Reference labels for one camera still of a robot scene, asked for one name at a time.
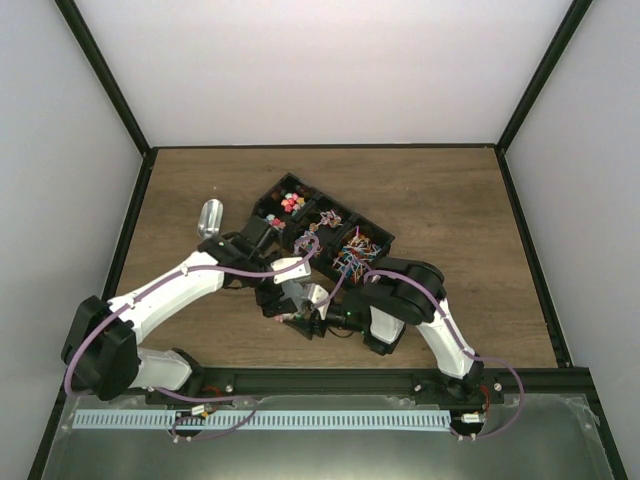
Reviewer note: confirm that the clear glass jar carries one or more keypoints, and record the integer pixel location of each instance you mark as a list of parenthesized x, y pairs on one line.
[(300, 315)]

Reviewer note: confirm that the light blue slotted cable duct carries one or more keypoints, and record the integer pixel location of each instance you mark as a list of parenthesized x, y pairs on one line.
[(409, 420)]

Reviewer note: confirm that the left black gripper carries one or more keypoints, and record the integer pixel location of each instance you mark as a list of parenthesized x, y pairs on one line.
[(270, 310)]

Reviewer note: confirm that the pile of star candies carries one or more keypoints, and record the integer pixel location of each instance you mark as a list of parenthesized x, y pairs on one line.
[(281, 206)]

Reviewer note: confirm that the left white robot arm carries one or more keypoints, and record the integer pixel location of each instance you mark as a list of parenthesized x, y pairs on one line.
[(103, 352)]

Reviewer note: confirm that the pile of white-stick lollipops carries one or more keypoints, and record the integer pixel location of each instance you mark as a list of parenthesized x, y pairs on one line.
[(356, 253)]

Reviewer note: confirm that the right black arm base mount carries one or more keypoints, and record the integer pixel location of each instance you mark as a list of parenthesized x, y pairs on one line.
[(433, 387)]

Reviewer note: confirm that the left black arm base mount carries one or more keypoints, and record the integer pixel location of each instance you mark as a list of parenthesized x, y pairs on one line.
[(210, 390)]

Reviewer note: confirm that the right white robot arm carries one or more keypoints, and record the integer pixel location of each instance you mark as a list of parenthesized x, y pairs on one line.
[(397, 294)]

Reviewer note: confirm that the pile of rainbow lollipops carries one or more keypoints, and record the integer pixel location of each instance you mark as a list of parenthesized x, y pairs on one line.
[(323, 225)]

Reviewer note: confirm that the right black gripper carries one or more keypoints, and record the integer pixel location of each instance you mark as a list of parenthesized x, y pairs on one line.
[(309, 328)]

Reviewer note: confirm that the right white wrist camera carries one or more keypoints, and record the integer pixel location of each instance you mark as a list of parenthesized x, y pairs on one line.
[(317, 295)]

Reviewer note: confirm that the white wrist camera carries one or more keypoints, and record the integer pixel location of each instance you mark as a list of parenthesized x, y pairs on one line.
[(290, 269), (317, 295)]

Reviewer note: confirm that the metal candy scoop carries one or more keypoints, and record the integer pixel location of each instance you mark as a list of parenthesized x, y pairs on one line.
[(210, 219)]

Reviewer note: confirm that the round metal jar lid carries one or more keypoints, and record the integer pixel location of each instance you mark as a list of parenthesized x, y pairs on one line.
[(295, 292)]

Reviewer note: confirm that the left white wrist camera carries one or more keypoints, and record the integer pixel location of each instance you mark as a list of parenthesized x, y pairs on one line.
[(290, 269)]

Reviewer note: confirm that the black three-compartment candy tray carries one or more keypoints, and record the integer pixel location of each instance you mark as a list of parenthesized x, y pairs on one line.
[(317, 202)]

